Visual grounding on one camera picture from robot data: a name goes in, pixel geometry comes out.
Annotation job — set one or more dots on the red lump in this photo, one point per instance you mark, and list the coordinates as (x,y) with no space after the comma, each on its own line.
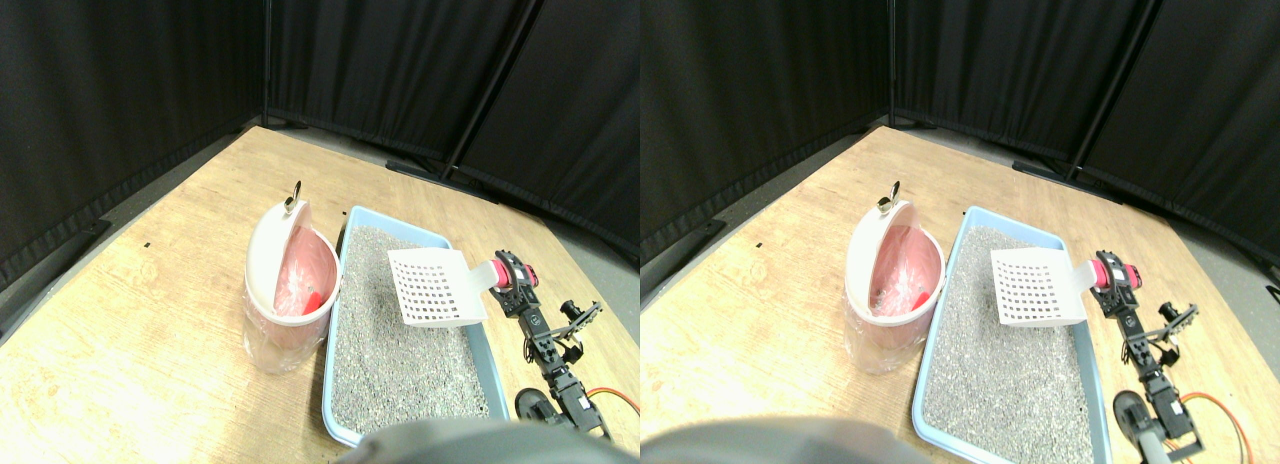
(915,300)
(313,302)

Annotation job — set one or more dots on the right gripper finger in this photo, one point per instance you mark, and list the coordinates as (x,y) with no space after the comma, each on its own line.
(1110,292)
(510,289)

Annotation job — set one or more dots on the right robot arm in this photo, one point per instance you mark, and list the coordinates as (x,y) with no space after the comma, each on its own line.
(1160,404)
(565,384)

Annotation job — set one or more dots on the blue litter tray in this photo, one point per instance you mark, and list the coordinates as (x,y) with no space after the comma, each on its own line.
(1000,394)
(400,384)

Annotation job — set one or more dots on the black bracket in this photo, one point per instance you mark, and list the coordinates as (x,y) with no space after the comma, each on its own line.
(575,324)
(1172,329)

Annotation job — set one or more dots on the white bin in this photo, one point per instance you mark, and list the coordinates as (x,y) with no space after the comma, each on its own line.
(262,264)
(862,264)

